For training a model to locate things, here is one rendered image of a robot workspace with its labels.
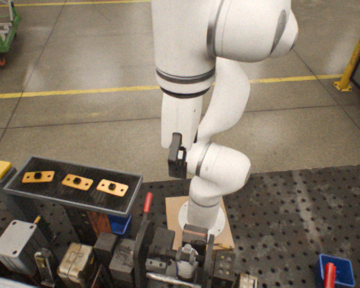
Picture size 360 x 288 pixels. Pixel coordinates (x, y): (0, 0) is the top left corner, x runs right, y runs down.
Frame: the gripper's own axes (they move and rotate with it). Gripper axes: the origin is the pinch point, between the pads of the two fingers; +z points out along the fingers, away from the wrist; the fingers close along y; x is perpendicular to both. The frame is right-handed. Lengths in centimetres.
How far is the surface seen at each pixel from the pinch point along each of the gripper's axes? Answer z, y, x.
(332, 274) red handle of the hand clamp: 30.7, 0.8, 35.9
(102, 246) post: 34.7, 5.2, -20.5
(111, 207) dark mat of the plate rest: 28.7, -3.1, -20.5
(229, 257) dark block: 33.1, 1.3, 12.5
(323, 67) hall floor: 145, -320, 105
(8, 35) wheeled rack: 117, -259, -278
